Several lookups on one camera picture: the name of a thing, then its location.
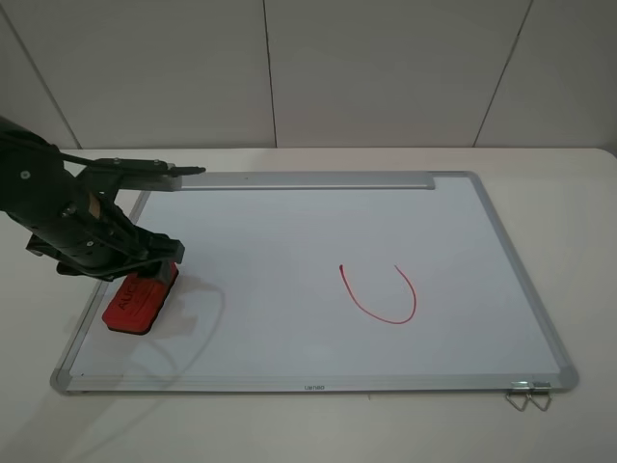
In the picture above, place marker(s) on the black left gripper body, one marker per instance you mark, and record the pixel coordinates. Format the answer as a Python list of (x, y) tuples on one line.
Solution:
[(83, 230)]

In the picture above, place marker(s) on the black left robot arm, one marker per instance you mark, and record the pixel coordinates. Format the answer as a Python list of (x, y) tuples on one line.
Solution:
[(67, 203)]

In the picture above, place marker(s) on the right metal hanging clip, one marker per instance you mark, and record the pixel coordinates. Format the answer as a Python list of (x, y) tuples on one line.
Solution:
[(540, 395)]

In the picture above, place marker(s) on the red whiteboard eraser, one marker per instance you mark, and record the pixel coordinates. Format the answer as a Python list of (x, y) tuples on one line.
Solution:
[(136, 305)]

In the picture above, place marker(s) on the aluminium framed whiteboard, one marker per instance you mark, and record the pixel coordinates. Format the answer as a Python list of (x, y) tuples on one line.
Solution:
[(319, 282)]

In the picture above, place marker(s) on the left metal hanging clip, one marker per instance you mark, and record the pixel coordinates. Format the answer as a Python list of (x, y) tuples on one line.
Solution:
[(518, 396)]

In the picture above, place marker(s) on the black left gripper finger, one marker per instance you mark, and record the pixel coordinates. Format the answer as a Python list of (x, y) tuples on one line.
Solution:
[(163, 271)]

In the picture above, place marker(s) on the metal hanging clip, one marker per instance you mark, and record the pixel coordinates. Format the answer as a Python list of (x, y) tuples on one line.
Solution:
[(518, 396), (540, 395)]

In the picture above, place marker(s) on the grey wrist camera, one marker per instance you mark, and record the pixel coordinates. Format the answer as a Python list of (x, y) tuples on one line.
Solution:
[(110, 175)]

